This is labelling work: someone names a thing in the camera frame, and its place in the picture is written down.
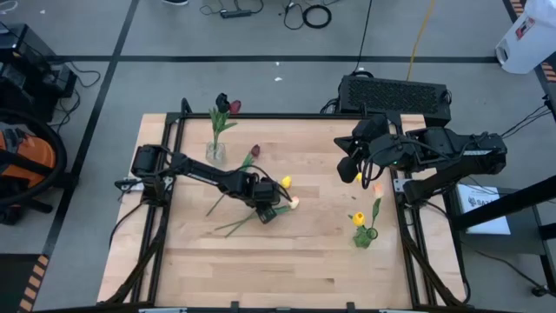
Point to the red artificial tulip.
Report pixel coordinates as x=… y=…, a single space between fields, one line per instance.
x=235 y=107

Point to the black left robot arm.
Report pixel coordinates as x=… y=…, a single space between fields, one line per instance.
x=204 y=174

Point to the green glass vase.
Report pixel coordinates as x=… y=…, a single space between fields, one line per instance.
x=362 y=240

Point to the white printed sheet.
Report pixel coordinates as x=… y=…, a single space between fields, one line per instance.
x=486 y=213

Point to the white plastic container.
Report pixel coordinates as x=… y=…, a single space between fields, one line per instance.
x=530 y=43

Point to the cream artificial tulip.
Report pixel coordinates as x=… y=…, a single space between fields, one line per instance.
x=294 y=203

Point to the black equipment case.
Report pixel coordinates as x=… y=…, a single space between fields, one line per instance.
x=21 y=65

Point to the yellow artificial tulip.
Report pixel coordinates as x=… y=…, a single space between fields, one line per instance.
x=359 y=219
x=286 y=182
x=359 y=177

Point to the black metal beam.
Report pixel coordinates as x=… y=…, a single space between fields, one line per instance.
x=504 y=204

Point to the grey side table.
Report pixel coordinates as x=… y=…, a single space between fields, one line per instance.
x=525 y=239

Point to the dark maroon artificial tulip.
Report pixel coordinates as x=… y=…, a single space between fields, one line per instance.
x=255 y=151

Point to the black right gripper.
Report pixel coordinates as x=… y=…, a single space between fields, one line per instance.
x=386 y=148

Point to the orange and black machine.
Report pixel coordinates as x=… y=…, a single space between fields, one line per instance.
x=30 y=152

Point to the black perforated computer case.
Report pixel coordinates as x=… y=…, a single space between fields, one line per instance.
x=391 y=95

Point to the black hazard-striped floor mat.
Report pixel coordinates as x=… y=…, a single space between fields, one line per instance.
x=13 y=282

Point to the black-purple artificial tulip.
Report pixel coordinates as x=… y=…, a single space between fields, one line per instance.
x=222 y=103

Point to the clear cut-glass vase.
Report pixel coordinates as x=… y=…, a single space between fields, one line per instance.
x=216 y=154

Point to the silver metal frame bracket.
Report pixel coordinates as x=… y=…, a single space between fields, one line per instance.
x=163 y=310
x=395 y=310

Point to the black power strip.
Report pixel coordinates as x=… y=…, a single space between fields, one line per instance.
x=236 y=14

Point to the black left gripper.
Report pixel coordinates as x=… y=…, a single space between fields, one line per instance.
x=262 y=191

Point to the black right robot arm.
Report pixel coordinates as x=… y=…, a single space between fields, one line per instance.
x=456 y=148

